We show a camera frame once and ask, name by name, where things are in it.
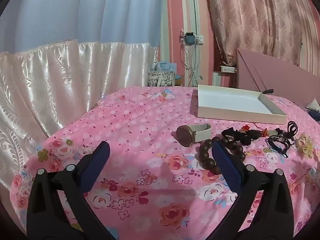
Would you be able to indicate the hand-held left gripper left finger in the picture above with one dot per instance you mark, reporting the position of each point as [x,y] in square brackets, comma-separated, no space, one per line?
[96,160]

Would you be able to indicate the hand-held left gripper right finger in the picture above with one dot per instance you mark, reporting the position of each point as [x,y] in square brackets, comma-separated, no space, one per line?
[226,165]

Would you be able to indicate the brown bead black tassel pendant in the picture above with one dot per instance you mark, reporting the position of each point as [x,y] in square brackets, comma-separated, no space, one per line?
[237,135]

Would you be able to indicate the white shallow tray box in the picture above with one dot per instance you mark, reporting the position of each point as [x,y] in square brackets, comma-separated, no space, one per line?
[232,100]

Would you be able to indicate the black hair claw clip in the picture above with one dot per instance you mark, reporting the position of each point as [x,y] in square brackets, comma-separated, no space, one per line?
[291,130]

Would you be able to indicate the pink floral bedsheet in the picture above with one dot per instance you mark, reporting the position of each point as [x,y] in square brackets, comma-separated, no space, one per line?
[125,130]

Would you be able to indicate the yellow flower hair accessory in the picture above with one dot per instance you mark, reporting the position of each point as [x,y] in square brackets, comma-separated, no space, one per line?
[305,145]

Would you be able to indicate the white satin curtain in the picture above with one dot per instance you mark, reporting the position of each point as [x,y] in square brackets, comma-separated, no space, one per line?
[50,80]

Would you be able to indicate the white power strip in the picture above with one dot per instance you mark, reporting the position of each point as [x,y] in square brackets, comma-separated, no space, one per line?
[228,69]

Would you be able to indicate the black and white tote bag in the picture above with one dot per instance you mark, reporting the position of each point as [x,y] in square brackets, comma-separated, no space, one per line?
[161,80]

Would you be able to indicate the light blue gift bag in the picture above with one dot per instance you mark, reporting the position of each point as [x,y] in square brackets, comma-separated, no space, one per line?
[167,66]

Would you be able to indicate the pink patterned curtain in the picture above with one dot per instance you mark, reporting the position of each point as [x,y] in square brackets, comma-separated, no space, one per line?
[250,17]

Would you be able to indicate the blue curtain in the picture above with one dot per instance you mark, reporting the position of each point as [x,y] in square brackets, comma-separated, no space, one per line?
[75,10]

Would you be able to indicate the white wall socket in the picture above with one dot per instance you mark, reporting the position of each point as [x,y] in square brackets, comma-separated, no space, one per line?
[200,39]

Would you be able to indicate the blue wall-mounted device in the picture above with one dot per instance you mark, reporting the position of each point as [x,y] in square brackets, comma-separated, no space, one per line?
[189,39]

